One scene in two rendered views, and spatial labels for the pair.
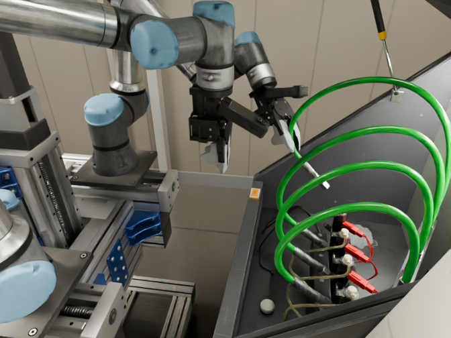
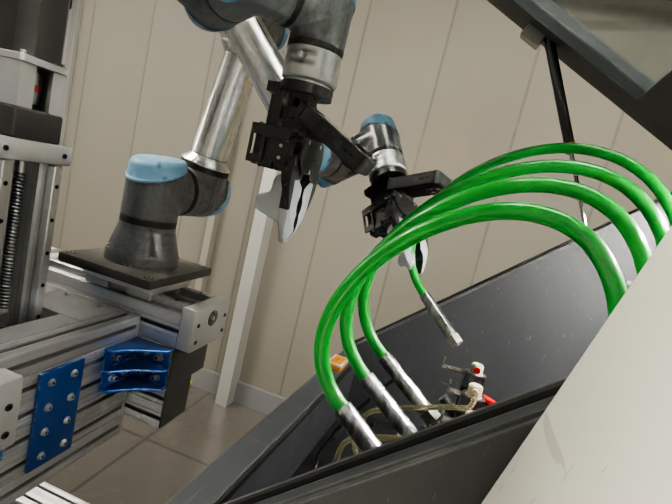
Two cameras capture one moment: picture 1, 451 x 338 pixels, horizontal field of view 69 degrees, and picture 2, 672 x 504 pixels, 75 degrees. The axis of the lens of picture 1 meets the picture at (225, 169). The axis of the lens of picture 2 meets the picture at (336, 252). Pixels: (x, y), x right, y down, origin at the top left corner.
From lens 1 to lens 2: 0.37 m
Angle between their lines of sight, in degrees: 25
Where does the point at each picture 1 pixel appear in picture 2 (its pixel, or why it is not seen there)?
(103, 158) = (124, 234)
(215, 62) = (314, 33)
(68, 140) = not seen: hidden behind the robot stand
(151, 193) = (172, 310)
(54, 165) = (41, 193)
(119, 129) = (165, 198)
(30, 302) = not seen: outside the picture
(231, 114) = (318, 123)
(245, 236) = (296, 404)
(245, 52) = (372, 133)
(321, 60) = (485, 270)
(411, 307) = (614, 336)
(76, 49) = not seen: hidden behind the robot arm
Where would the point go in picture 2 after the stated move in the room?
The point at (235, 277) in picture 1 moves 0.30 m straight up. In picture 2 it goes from (245, 451) to (297, 217)
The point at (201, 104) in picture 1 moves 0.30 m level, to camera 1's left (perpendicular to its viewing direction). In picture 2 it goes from (279, 106) to (75, 61)
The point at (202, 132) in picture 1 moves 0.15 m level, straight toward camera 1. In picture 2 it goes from (267, 149) to (236, 135)
